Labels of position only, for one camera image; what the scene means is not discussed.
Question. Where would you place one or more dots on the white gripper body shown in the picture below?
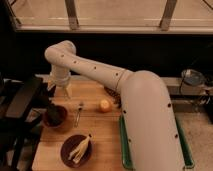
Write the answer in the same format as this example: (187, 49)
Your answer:
(60, 76)

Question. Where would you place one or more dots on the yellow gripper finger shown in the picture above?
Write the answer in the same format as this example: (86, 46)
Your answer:
(51, 85)
(68, 91)

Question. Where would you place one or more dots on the dark eraser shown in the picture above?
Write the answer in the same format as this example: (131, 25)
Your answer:
(52, 115)

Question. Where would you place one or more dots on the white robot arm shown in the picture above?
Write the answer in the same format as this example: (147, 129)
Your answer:
(146, 107)

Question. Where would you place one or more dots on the green plastic tray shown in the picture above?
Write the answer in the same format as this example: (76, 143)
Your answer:
(126, 156)

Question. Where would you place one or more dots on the metal fork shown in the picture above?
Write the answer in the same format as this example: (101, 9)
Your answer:
(80, 108)

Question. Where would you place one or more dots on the black chair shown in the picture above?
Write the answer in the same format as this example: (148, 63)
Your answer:
(19, 99)

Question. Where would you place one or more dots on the red bowl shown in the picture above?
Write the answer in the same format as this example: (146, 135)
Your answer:
(63, 115)

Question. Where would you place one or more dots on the orange fruit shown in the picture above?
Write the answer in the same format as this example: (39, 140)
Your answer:
(105, 106)

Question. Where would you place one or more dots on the dark grape bunch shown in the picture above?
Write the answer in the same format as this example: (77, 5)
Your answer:
(114, 94)

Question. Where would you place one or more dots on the purple plate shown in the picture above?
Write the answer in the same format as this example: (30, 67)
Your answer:
(70, 144)

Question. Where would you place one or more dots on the peeled banana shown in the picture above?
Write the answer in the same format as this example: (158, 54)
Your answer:
(76, 154)

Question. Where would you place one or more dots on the metal bowl on side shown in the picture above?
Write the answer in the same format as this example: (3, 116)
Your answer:
(192, 77)

